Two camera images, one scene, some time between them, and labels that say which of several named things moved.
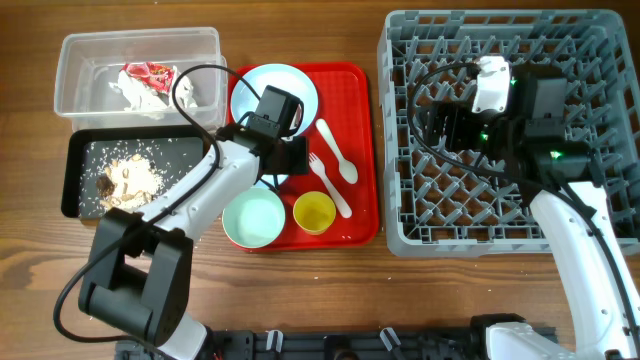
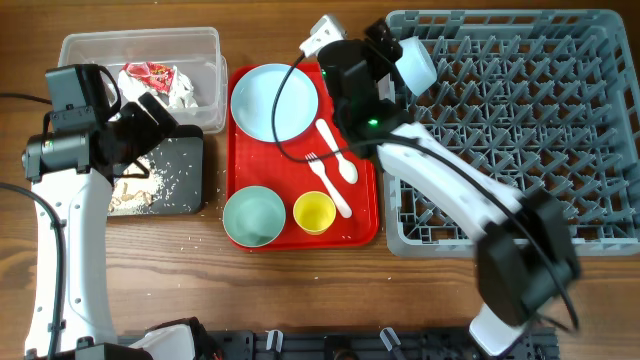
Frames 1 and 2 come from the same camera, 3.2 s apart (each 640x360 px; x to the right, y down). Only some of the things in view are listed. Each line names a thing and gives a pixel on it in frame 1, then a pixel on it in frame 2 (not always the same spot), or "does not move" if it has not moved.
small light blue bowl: x=270 y=178 to x=416 y=65
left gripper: x=299 y=158 to x=150 y=133
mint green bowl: x=254 y=217 does not move
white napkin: x=143 y=98 does not move
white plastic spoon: x=347 y=169 does not move
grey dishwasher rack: x=434 y=208 does not move
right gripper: x=458 y=114 to x=382 y=63
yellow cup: x=314 y=213 does not move
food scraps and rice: x=127 y=182 does not move
